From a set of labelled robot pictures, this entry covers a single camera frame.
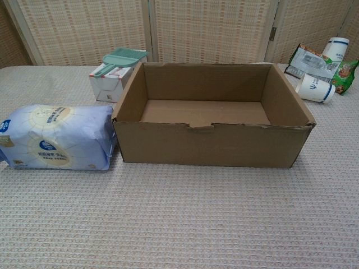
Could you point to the blue tissue paper pack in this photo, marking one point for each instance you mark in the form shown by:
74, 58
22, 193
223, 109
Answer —
56, 134

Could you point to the open brown cardboard box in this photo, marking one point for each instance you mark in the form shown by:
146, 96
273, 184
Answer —
210, 145

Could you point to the beige woven tablecloth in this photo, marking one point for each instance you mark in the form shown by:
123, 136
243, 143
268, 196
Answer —
179, 218

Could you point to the white carton with red print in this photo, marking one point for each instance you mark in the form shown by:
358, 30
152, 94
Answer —
108, 87

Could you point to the mint green dustpan brush set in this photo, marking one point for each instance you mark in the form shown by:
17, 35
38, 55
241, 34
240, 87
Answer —
123, 60

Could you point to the metal screen hinge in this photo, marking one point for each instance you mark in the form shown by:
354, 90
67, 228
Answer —
273, 34

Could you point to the white paper cup blue band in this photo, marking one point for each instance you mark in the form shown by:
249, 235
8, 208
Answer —
314, 88
336, 49

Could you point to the woven folding screen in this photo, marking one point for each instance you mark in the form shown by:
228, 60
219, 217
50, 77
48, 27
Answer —
84, 28

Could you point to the green and grey snack bag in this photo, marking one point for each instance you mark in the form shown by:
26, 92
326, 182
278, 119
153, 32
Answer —
308, 63

